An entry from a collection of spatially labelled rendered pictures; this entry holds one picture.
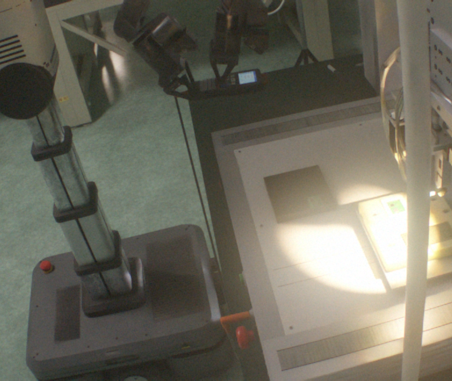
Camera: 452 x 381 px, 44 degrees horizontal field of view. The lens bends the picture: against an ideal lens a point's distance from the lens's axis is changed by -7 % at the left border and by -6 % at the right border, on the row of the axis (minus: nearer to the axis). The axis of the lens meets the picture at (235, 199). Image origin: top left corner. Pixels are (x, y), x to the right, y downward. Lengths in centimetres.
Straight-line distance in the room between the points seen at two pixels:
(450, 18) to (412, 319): 38
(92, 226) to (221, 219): 50
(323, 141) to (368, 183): 18
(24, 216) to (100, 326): 116
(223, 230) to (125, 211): 141
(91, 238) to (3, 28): 69
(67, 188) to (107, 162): 140
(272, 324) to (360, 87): 94
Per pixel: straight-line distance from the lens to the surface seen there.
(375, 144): 132
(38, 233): 277
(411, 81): 52
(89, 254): 178
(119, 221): 264
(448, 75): 78
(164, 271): 196
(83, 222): 170
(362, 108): 144
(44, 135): 157
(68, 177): 162
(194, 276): 192
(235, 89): 151
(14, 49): 139
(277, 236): 111
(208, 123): 166
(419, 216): 61
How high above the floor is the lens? 162
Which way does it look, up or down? 39 degrees down
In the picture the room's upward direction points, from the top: 12 degrees counter-clockwise
